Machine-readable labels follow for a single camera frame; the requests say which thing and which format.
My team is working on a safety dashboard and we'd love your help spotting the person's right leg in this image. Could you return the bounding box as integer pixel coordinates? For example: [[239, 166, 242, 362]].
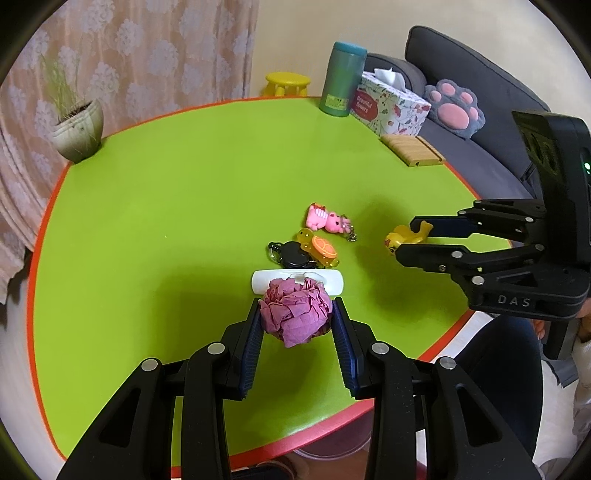
[[416, 316, 544, 480]]

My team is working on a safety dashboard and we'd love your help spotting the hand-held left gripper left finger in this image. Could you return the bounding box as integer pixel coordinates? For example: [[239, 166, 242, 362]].
[[56, 298, 265, 480]]

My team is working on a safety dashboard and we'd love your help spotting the wooden phone stand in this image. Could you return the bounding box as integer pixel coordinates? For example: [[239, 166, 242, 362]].
[[380, 134, 445, 168]]

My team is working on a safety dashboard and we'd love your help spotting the person's right forearm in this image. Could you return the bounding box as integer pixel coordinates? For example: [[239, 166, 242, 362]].
[[571, 340, 591, 446]]

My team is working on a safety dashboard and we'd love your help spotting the pink paper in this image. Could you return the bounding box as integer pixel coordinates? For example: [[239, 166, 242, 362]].
[[259, 278, 333, 349]]

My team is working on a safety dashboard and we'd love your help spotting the yellow plastic stool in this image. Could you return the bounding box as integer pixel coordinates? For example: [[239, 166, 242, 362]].
[[264, 72, 311, 97]]

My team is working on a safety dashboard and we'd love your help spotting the orange turtle toy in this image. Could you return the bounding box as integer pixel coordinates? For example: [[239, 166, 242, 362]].
[[298, 227, 341, 269]]

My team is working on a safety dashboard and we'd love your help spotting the white adhesive wall hook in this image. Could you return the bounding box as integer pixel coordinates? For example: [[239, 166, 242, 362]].
[[252, 270, 345, 294]]

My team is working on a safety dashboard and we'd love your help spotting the yellow duck toy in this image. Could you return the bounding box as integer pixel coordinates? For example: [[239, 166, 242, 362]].
[[384, 220, 435, 257]]

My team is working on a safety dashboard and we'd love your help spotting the grey sofa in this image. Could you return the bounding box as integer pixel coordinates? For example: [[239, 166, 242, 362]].
[[365, 25, 555, 201]]

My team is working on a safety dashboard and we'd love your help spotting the person's right hand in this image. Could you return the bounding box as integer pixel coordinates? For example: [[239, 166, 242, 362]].
[[534, 305, 591, 344]]

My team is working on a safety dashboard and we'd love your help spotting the teal thermos bottle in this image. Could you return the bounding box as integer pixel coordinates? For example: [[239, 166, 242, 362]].
[[318, 41, 368, 117]]

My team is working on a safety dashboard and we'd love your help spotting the beige patterned curtain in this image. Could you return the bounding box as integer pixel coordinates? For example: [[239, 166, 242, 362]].
[[0, 0, 260, 287]]

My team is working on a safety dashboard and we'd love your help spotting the potted grass plant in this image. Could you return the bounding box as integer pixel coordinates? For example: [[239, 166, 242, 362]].
[[39, 53, 105, 163]]

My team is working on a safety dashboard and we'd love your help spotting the pink toy keychain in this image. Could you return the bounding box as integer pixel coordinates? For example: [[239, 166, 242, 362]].
[[307, 201, 360, 243]]

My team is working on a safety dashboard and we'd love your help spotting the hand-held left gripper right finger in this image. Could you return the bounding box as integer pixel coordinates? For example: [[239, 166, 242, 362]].
[[331, 298, 543, 480]]

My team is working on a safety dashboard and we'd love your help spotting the floral tissue box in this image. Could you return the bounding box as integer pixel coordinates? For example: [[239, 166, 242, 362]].
[[350, 67, 432, 138]]

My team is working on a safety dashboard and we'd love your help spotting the grey paw cushion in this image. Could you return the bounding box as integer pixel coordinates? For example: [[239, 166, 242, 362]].
[[424, 79, 485, 140]]

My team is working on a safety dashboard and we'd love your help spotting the black badge reel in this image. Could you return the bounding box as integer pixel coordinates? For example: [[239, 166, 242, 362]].
[[267, 240, 319, 269]]

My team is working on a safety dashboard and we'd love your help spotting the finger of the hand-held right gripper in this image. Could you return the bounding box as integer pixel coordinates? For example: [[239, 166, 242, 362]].
[[411, 198, 548, 241], [396, 243, 546, 288]]

